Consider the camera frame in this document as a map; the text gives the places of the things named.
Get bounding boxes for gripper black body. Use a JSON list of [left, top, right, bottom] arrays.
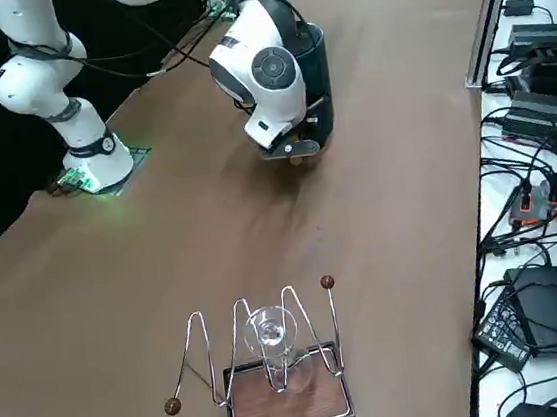
[[255, 121, 325, 165]]

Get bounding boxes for green air fryer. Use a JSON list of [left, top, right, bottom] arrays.
[[282, 18, 340, 153]]

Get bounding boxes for metal mounting plate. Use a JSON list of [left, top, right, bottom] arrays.
[[44, 140, 159, 204]]

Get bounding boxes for clear stemmed glass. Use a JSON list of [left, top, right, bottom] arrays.
[[239, 301, 316, 400]]

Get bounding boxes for aluminium profile bar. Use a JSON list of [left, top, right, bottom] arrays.
[[454, 0, 538, 94]]

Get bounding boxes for orange grey hub device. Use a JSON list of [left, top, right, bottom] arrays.
[[504, 176, 557, 229]]

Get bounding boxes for long black power supply box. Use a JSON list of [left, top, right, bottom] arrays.
[[496, 84, 557, 160]]

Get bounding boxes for small black power adapter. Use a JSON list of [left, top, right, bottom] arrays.
[[502, 0, 538, 19]]

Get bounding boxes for wooden tray with black rim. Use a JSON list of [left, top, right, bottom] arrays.
[[219, 339, 358, 417]]

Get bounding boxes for black labelled power adapter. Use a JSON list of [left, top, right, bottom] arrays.
[[466, 285, 536, 378]]

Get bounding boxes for large black power brick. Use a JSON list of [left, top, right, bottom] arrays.
[[502, 262, 557, 365]]

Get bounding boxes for flat black adapter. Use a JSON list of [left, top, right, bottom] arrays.
[[501, 397, 557, 417]]

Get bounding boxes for chrome wire glass rack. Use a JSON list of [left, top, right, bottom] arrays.
[[151, 274, 350, 417]]

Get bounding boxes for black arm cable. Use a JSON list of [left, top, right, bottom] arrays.
[[153, 0, 313, 77]]

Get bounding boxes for black cable with white label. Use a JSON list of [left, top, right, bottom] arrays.
[[70, 2, 238, 86]]

